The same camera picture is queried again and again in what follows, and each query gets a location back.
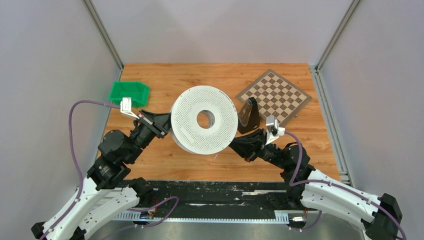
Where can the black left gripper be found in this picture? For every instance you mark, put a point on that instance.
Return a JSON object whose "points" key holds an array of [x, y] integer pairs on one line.
{"points": [[162, 122]]}

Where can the green plastic bin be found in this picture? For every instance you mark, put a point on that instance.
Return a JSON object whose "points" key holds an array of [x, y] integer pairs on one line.
{"points": [[136, 90]]}

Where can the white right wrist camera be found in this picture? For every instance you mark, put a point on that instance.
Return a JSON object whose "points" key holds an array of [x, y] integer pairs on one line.
{"points": [[273, 129]]}

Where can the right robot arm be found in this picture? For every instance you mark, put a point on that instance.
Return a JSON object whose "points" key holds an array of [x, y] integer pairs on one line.
{"points": [[379, 216]]}

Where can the wooden chessboard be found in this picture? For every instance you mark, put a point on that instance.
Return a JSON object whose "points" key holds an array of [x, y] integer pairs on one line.
{"points": [[276, 97]]}

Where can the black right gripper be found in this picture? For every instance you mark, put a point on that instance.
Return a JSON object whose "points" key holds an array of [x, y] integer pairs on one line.
{"points": [[249, 147]]}

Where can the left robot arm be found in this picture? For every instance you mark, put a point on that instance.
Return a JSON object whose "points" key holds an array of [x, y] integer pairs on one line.
{"points": [[103, 194]]}

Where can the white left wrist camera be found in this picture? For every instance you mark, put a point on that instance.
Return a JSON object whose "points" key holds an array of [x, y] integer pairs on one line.
{"points": [[126, 108]]}

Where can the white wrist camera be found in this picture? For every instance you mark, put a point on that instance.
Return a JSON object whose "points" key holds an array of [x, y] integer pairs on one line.
{"points": [[126, 108], [273, 129]]}

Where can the grey cable spool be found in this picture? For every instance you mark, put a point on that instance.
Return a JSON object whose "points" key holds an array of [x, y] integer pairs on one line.
{"points": [[204, 120]]}

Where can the black metronome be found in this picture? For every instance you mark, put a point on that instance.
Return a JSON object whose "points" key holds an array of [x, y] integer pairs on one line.
{"points": [[248, 117]]}

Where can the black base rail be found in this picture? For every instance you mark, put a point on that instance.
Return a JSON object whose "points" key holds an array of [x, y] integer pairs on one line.
{"points": [[220, 199]]}

